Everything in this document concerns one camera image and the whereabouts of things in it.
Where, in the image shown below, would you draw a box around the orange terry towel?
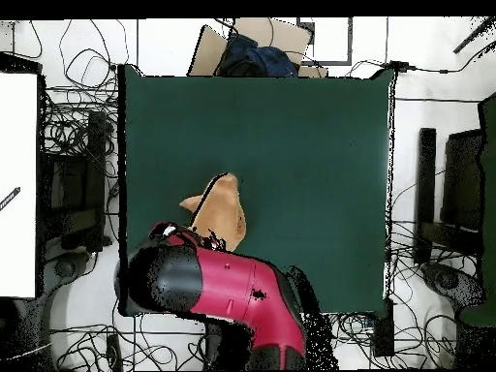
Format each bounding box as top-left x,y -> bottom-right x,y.
178,171 -> 248,253

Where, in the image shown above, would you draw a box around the dark green table cloth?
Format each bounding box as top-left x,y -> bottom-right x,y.
116,63 -> 397,319

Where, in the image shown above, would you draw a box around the black stand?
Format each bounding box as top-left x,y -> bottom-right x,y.
413,127 -> 485,266
38,109 -> 113,259

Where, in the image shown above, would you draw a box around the black power strip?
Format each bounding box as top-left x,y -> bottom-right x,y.
105,333 -> 124,371

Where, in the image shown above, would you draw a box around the black box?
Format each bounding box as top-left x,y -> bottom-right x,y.
372,297 -> 395,358

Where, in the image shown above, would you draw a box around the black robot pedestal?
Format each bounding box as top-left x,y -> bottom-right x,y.
203,321 -> 253,371

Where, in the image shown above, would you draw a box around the black tripod leg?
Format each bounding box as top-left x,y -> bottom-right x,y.
451,16 -> 496,54

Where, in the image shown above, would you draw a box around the white panel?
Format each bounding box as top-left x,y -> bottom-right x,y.
0,72 -> 39,299

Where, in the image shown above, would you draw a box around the thin black cable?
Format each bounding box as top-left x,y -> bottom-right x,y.
346,38 -> 496,78

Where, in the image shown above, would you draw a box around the dark blue jeans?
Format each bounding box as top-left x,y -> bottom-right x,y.
217,32 -> 300,78

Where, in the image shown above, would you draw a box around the black square frame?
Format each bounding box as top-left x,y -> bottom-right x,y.
296,16 -> 354,66

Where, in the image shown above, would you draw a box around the black marker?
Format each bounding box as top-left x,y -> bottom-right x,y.
0,186 -> 21,212

